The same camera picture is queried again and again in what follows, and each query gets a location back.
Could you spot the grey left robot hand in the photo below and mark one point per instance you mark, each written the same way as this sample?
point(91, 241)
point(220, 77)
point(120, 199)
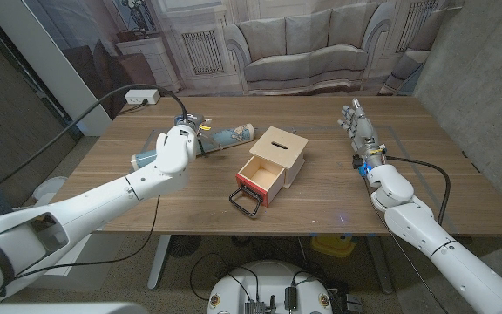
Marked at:
point(207, 140)

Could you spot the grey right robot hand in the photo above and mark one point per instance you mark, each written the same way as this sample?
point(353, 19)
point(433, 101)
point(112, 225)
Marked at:
point(364, 133)

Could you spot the blue world map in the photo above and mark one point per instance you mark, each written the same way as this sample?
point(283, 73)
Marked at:
point(233, 133)

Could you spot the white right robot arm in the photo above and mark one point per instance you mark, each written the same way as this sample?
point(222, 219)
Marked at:
point(408, 218)

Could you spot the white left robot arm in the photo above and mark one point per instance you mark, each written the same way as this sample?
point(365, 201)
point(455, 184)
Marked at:
point(103, 196)

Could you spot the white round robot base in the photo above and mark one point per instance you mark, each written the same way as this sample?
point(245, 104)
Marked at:
point(268, 279)

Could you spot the wooden drawer with red front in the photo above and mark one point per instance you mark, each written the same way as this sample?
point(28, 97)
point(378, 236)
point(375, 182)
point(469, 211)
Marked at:
point(262, 176)

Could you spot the wooden box with slot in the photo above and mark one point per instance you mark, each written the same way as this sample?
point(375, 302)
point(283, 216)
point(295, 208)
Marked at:
point(290, 152)

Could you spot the white power strip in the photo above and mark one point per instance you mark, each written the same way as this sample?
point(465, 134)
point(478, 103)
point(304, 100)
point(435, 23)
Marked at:
point(142, 96)

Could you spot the printed living room backdrop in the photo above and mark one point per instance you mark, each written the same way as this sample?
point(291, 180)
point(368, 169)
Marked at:
point(307, 43)

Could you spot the black round floor fan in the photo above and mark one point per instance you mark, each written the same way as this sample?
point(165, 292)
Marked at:
point(183, 245)

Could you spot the yellow object under table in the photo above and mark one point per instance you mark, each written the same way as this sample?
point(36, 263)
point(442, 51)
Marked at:
point(334, 246)

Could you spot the white table leg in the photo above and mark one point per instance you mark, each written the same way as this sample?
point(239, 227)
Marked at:
point(158, 261)

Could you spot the grey table leg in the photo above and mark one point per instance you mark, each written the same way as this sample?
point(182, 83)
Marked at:
point(379, 266)

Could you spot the white round floor object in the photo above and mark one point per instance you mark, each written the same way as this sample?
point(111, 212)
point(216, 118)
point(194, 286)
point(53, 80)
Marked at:
point(48, 187)

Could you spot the white robot torso edge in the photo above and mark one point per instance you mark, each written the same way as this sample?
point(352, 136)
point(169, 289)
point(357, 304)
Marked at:
point(59, 309)

